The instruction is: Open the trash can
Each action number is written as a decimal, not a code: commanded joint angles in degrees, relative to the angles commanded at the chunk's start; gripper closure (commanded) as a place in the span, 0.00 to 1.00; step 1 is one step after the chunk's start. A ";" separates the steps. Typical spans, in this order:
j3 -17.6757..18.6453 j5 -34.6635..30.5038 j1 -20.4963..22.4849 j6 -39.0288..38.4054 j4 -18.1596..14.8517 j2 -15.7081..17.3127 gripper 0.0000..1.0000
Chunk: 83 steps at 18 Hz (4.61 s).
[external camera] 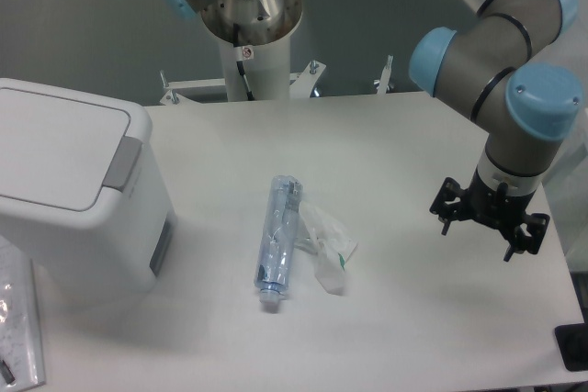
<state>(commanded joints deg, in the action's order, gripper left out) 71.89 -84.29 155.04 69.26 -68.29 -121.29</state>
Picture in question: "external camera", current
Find crumpled clear plastic wrapper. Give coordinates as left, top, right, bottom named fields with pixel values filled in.
left=298, top=201, right=357, bottom=296

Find black cable on pedestal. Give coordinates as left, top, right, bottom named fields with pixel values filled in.
left=232, top=24, right=256, bottom=102

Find black device at table edge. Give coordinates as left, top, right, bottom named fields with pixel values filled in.
left=554, top=323, right=587, bottom=372

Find crushed clear plastic bottle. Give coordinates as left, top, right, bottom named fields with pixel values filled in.
left=254, top=175, right=303, bottom=313

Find white frame with bolts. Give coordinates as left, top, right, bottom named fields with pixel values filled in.
left=158, top=54, right=396, bottom=106

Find white trash can grey latch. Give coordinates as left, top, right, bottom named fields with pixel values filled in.
left=1, top=78, right=175, bottom=298

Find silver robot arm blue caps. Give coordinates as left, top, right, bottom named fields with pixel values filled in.
left=409, top=0, right=584, bottom=256

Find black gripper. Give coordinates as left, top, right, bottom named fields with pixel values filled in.
left=429, top=171, right=550, bottom=262

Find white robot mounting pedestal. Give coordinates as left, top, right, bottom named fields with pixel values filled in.
left=218, top=38, right=290, bottom=102

